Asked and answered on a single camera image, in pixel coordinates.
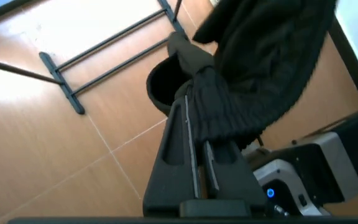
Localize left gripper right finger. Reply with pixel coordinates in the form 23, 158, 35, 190
202, 141, 269, 217

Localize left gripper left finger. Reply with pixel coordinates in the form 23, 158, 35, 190
142, 95, 203, 218

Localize black shorts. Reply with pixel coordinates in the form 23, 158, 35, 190
145, 0, 338, 152

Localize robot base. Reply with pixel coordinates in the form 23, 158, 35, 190
244, 102, 358, 218

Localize black clothes rack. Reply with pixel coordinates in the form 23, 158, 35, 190
0, 0, 190, 115

